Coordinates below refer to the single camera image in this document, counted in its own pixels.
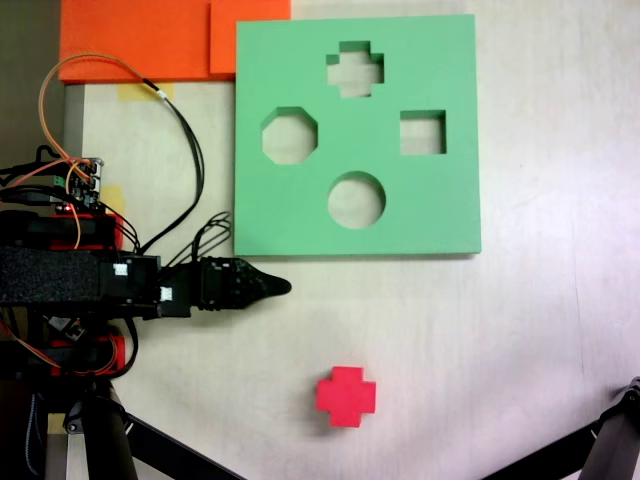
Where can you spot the black circuit board silver chip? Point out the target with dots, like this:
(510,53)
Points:
(65,327)

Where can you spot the red cross columnar block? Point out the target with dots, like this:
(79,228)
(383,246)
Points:
(346,397)

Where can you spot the orange foam block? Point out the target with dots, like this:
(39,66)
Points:
(125,35)

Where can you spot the red black table clamp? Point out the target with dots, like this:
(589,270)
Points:
(117,225)
(119,350)

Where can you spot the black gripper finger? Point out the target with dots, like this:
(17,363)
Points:
(270,286)

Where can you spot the black tripod leg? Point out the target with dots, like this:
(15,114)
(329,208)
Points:
(617,440)
(100,445)

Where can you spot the green shape sorter board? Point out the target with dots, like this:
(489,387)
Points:
(360,150)

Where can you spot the thin black tripod strut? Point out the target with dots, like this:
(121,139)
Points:
(185,455)
(545,452)

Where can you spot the circuit board with green terminal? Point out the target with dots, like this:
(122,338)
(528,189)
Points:
(80,187)

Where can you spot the yellow masking tape piece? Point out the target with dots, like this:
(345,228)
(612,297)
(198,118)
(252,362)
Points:
(116,197)
(130,92)

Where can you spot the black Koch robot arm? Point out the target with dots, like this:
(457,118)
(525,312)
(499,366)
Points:
(50,275)

